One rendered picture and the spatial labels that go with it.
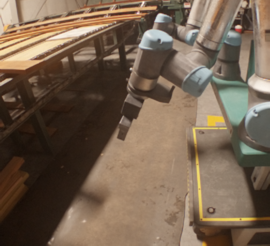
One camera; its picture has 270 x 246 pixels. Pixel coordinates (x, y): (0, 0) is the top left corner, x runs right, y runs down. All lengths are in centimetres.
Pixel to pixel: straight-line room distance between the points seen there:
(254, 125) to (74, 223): 115
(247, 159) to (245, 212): 39
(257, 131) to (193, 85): 17
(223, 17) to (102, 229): 117
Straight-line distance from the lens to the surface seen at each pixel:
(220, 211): 94
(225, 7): 52
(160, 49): 46
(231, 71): 102
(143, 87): 52
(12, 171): 153
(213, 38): 54
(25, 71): 109
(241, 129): 64
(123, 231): 123
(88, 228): 128
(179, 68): 45
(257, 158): 63
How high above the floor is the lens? 112
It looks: 31 degrees down
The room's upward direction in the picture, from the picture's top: 7 degrees counter-clockwise
